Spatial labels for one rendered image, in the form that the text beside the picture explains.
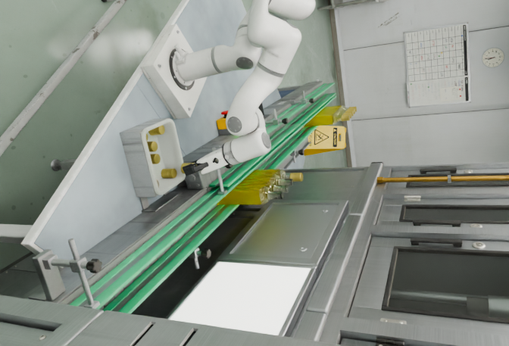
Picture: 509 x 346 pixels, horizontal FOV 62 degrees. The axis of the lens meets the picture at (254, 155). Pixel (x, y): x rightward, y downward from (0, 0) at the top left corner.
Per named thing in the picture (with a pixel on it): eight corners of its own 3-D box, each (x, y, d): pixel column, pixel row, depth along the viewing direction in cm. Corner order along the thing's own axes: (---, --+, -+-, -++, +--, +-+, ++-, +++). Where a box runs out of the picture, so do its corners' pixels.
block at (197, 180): (185, 190, 153) (202, 190, 150) (180, 166, 150) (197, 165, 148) (191, 186, 156) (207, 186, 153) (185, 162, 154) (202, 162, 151)
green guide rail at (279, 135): (209, 187, 154) (228, 187, 151) (208, 185, 154) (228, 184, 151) (325, 95, 306) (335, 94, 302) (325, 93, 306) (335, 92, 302)
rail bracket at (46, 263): (30, 305, 99) (103, 316, 89) (7, 241, 94) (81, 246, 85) (47, 293, 103) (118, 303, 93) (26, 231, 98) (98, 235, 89)
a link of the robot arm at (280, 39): (274, 58, 130) (230, 42, 125) (305, -8, 122) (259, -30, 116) (288, 77, 116) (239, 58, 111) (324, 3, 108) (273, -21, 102)
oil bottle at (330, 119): (302, 126, 257) (348, 123, 245) (301, 117, 256) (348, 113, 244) (305, 124, 262) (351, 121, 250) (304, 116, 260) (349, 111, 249)
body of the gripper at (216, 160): (230, 169, 126) (201, 179, 131) (245, 158, 135) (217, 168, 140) (220, 146, 125) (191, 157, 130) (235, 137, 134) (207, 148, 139)
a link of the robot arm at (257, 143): (248, 105, 120) (261, 101, 128) (218, 117, 125) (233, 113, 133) (266, 154, 121) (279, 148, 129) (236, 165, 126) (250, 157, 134)
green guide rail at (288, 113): (205, 168, 152) (224, 167, 149) (204, 166, 152) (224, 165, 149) (323, 85, 304) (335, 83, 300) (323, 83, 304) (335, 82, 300)
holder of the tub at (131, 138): (140, 212, 140) (159, 213, 137) (119, 132, 132) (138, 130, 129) (169, 191, 155) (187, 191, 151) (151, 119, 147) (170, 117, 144)
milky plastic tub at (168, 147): (137, 197, 138) (158, 197, 134) (120, 132, 132) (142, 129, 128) (167, 178, 153) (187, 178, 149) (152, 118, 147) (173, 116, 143)
